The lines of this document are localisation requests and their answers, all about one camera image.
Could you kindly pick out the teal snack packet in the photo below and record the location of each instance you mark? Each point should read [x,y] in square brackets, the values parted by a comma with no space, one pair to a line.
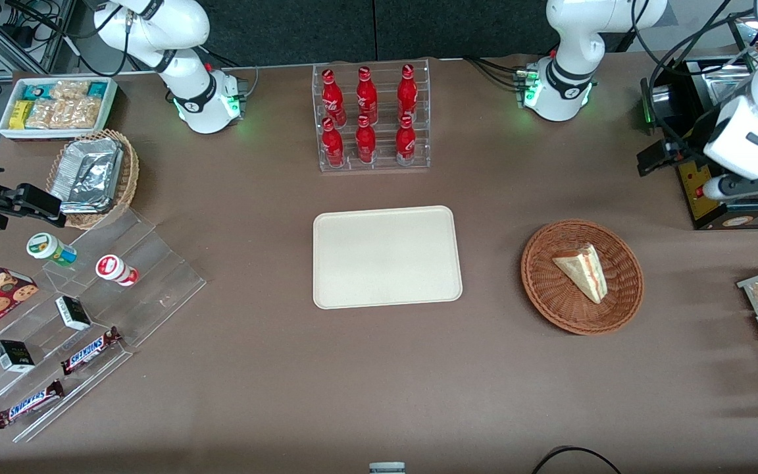
[37,91]
[97,89]

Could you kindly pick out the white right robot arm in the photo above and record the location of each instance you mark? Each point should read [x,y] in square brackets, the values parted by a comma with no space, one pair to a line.
[188,72]

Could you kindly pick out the red cola bottle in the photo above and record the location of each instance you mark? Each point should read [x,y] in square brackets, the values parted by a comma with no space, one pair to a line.
[405,141]
[333,145]
[365,141]
[407,92]
[366,95]
[332,97]

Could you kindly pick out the small black box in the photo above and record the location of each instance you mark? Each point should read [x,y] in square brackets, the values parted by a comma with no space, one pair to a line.
[13,356]
[73,313]

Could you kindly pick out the Snickers chocolate bar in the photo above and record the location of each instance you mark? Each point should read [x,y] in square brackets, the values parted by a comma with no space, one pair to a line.
[29,403]
[91,350]

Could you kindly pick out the beige plastic tray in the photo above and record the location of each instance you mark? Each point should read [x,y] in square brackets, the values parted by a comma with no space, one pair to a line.
[387,257]

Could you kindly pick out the tan wicker basket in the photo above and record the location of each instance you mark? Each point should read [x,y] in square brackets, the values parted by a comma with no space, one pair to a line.
[130,178]

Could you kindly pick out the yellow snack packet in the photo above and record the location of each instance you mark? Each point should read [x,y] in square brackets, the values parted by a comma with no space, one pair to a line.
[20,114]

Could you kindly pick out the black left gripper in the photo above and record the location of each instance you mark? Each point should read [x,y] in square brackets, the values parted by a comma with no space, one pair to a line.
[690,149]

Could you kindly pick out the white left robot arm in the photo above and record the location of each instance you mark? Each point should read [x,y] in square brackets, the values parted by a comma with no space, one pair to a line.
[570,72]

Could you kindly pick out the silver foil packets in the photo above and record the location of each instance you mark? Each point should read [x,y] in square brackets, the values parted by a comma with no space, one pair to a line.
[86,174]

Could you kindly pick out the green lidded yogurt cup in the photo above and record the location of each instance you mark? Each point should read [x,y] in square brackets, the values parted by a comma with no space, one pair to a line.
[50,248]

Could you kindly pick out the brown wicker basket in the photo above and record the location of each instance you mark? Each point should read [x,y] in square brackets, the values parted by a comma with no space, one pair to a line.
[550,296]

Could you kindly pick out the clear acrylic bottle rack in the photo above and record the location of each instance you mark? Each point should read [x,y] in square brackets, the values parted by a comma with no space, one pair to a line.
[379,164]

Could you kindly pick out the triangular sandwich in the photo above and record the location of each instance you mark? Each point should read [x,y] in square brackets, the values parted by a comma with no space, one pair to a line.
[584,270]

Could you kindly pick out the clear cracker pack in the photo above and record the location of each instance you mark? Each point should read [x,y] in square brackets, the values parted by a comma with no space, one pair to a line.
[70,89]
[83,112]
[47,114]

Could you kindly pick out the red lidded yogurt cup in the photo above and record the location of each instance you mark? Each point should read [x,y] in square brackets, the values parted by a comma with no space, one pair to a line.
[114,268]

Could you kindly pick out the white plastic snack bin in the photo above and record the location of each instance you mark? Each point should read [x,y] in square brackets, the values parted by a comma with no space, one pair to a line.
[7,131]

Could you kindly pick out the grey object at table edge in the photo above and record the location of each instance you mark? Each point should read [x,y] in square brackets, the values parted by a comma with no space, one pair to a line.
[387,468]

